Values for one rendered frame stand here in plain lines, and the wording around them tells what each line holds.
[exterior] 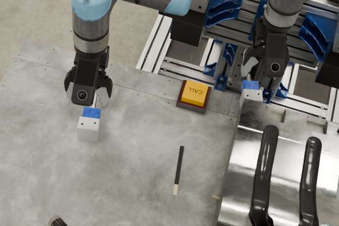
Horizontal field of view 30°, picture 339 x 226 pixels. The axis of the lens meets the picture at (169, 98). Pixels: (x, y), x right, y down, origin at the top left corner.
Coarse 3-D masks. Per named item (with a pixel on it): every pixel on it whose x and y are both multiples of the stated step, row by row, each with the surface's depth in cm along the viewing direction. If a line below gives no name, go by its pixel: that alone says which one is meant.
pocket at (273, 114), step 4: (268, 108) 161; (264, 112) 162; (268, 112) 162; (272, 112) 161; (276, 112) 161; (280, 112) 161; (284, 112) 160; (264, 116) 161; (268, 116) 161; (272, 116) 161; (276, 116) 161; (280, 116) 162; (284, 116) 160; (276, 120) 161; (280, 120) 161; (284, 120) 158
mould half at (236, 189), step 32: (256, 128) 155; (288, 128) 156; (256, 160) 151; (288, 160) 151; (320, 160) 152; (224, 192) 140; (288, 192) 145; (320, 192) 147; (224, 224) 135; (288, 224) 136; (320, 224) 137
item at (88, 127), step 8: (96, 96) 163; (88, 112) 158; (96, 112) 159; (80, 120) 155; (88, 120) 156; (96, 120) 156; (80, 128) 154; (88, 128) 154; (96, 128) 154; (80, 136) 157; (88, 136) 156; (96, 136) 156
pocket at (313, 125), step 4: (308, 120) 160; (312, 120) 160; (308, 124) 161; (312, 124) 161; (316, 124) 161; (320, 124) 160; (324, 124) 160; (308, 128) 160; (312, 128) 160; (316, 128) 161; (320, 128) 161; (324, 128) 161; (320, 132) 160; (324, 132) 159
